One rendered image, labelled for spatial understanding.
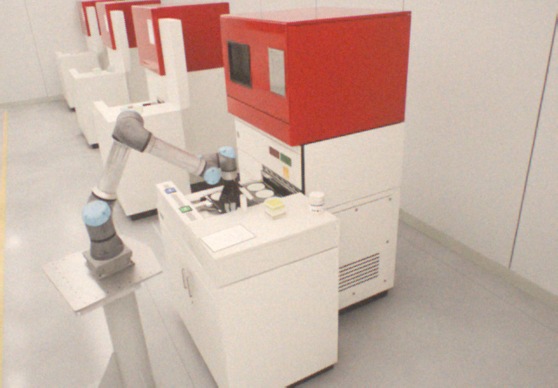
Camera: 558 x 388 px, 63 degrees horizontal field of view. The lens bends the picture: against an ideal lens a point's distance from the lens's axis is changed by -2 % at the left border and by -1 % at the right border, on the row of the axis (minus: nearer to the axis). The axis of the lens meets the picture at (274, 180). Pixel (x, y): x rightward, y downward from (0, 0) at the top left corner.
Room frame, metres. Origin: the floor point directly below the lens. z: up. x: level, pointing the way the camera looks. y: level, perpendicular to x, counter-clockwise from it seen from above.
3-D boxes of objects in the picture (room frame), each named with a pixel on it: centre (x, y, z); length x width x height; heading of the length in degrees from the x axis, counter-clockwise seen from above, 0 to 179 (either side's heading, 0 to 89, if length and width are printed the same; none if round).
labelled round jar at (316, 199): (1.93, -0.19, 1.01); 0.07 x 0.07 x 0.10
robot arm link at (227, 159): (2.06, 0.22, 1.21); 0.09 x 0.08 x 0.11; 104
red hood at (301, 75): (2.68, -0.23, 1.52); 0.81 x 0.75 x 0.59; 27
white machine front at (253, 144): (2.53, 0.05, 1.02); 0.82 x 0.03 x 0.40; 27
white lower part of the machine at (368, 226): (2.69, -0.26, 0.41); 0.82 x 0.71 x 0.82; 27
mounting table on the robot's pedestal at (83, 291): (1.78, 0.80, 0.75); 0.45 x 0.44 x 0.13; 131
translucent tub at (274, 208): (1.93, 0.01, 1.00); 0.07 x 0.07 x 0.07; 31
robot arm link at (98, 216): (1.79, 0.79, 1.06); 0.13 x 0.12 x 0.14; 14
